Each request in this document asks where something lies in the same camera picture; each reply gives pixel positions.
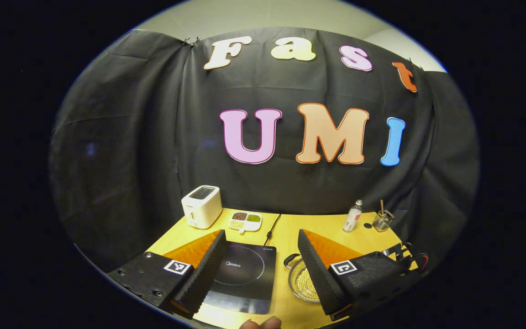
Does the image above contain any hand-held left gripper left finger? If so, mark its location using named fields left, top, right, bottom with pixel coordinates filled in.
left=107, top=229, right=227, bottom=319

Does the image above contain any white toaster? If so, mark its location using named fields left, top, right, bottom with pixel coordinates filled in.
left=181, top=185, right=223, bottom=229

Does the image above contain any steel pot with black handles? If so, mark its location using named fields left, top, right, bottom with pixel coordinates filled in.
left=284, top=253, right=332, bottom=304

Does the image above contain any clear plastic bottle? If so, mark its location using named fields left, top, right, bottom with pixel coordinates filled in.
left=342, top=199, right=363, bottom=233

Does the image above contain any metal wire holder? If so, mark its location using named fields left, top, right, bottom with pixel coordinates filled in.
left=372, top=209, right=395, bottom=233

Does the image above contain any black induction cooktop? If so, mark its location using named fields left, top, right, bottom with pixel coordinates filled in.
left=203, top=241, right=277, bottom=315

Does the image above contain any pile of yellow beans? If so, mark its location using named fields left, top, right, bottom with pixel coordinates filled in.
left=296, top=267, right=321, bottom=302

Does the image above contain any black backdrop cloth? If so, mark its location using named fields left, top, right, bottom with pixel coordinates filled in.
left=49, top=27, right=479, bottom=275

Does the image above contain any black power cable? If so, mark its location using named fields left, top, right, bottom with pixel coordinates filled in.
left=264, top=213, right=282, bottom=246

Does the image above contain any white divided dish with beans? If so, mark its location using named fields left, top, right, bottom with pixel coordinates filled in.
left=228, top=211, right=263, bottom=234

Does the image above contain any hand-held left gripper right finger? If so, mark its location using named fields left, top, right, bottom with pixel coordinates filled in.
left=297, top=229, right=412, bottom=320

